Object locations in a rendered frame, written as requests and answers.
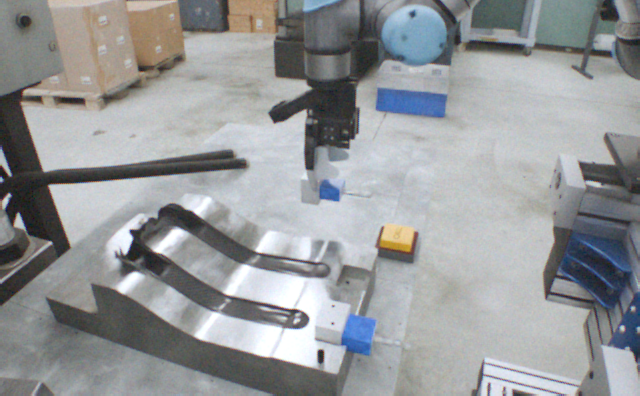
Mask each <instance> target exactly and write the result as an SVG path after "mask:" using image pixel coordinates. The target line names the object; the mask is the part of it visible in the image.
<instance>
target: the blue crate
mask: <svg viewBox="0 0 640 396"><path fill-rule="evenodd" d="M447 97H448V94H442V93H434V92H422V91H410V90H397V89H385V87H377V98H376V111H381V112H392V113H403V114H413V115H424V117H434V118H444V116H445V109H446V102H447Z"/></svg>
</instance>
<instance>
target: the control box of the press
mask: <svg viewBox="0 0 640 396"><path fill-rule="evenodd" d="M55 32H56V31H55V28H54V25H53V18H52V15H51V13H50V7H49V3H48V0H0V145H1V147H0V148H1V150H2V152H3V154H4V157H5V159H6V163H7V166H8V168H9V170H10V172H11V175H12V176H13V175H15V174H20V173H24V172H44V171H43V168H42V166H41V163H40V158H39V155H38V152H37V150H36V147H35V144H34V142H33V137H32V134H31V132H30V129H29V127H28V124H27V119H26V116H25V114H24V111H23V109H22V108H23V106H22V104H21V100H22V95H23V91H24V90H26V89H28V88H37V85H40V84H42V83H41V81H43V80H46V78H49V77H53V76H55V75H58V74H61V73H63V72H65V68H64V65H63V62H62V55H61V52H60V49H59V46H58V45H59V43H58V39H57V36H56V34H55ZM18 212H19V214H20V216H21V218H22V221H23V224H24V228H25V230H26V233H27V235H28V236H32V237H35V238H39V239H43V240H47V241H51V242H52V244H53V246H54V250H55V252H56V254H57V257H58V259H59V258H60V257H62V255H63V254H65V253H66V252H67V251H69V250H70V249H71V248H72V247H71V245H70V242H69V239H68V237H67V233H66V231H65V228H64V226H63V223H62V221H61V218H60V215H59V213H58V210H57V208H56V205H55V203H54V199H53V197H52V194H51V191H50V188H49V185H45V186H43V187H40V188H39V189H37V190H36V191H34V192H33V193H31V194H30V195H29V197H28V198H27V199H26V200H25V201H24V202H23V204H22V205H21V208H20V210H19V211H18Z"/></svg>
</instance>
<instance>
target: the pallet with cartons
mask: <svg viewBox="0 0 640 396"><path fill-rule="evenodd" d="M126 3H127V8H128V10H127V12H128V17H129V22H130V27H131V35H132V39H133V44H134V49H135V50H134V51H135V57H136V62H137V66H138V69H142V70H145V72H144V73H145V77H146V78H158V77H159V75H160V72H159V70H158V69H160V70H170V69H172V68H174V67H175V66H173V62H183V61H185V60H186V53H185V50H184V49H185V47H184V40H183V34H182V31H183V28H182V25H181V20H180V14H179V7H178V0H164V1H146V0H142V1H126Z"/></svg>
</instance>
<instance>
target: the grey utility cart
mask: <svg viewBox="0 0 640 396"><path fill-rule="evenodd" d="M541 1H542V0H534V1H533V0H527V1H526V5H525V10H524V14H523V16H524V17H523V21H522V26H521V30H520V31H516V32H517V34H518V37H517V38H516V37H503V36H492V33H493V30H490V29H478V28H470V27H471V26H470V21H471V15H472V10H473V7H472V8H471V9H470V10H469V11H468V12H467V13H466V14H465V15H464V16H463V17H462V18H461V19H460V26H459V28H457V31H458V36H459V38H456V39H455V41H454V44H455V45H456V46H458V47H457V51H458V52H463V51H464V49H465V45H466V44H467V42H469V40H470V41H471V40H474V41H483V42H484V41H491V42H496V43H497V42H502V43H509V44H511V43H518V44H517V46H516V47H517V49H518V50H523V49H524V48H525V49H524V50H523V52H522V53H523V55H524V57H526V58H527V57H529V56H531V55H532V48H533V47H534V41H535V40H536V39H535V38H534V36H535V32H536V28H537V27H536V24H537V20H538V16H539V12H540V10H539V9H540V5H541ZM532 2H533V4H532ZM532 6H533V9H532ZM531 10H532V13H531ZM530 14H531V18H530ZM529 18H530V21H529ZM529 22H530V26H529ZM528 27H529V30H528ZM527 31H528V33H527Z"/></svg>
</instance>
